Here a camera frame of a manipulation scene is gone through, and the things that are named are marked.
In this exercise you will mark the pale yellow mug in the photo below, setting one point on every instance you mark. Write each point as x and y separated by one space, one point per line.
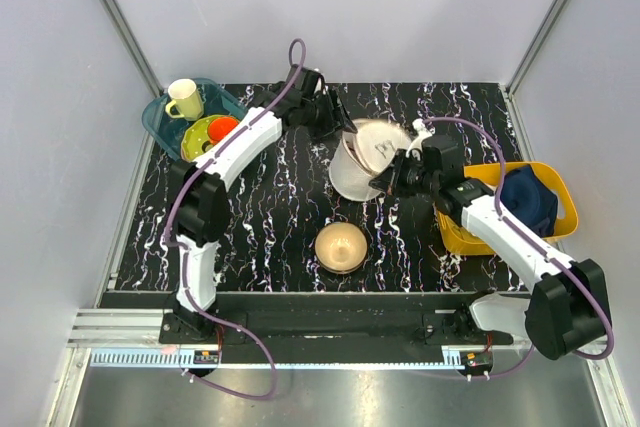
185 101

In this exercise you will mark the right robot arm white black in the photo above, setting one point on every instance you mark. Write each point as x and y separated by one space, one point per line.
568 306

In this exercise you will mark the orange cup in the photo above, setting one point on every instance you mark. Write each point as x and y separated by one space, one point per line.
219 127

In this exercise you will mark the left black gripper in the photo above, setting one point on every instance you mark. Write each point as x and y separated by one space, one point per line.
330 114

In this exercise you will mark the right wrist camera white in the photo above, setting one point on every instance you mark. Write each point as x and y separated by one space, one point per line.
422 133

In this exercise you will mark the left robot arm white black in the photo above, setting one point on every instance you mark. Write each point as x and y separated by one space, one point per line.
200 209

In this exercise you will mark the teal plastic bin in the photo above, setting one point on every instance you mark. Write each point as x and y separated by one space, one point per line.
168 133

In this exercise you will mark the navy blue garment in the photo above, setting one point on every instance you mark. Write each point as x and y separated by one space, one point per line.
530 201

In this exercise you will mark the black marble pattern mat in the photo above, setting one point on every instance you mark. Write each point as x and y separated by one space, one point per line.
282 200

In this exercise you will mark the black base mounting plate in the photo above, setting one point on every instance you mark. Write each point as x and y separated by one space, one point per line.
430 318

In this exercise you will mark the yellow plastic basket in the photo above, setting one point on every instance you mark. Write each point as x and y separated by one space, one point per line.
459 241

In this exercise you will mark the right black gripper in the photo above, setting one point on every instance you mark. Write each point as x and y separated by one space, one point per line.
399 163

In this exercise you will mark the yellow-green plate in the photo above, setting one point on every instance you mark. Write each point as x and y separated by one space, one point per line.
196 140

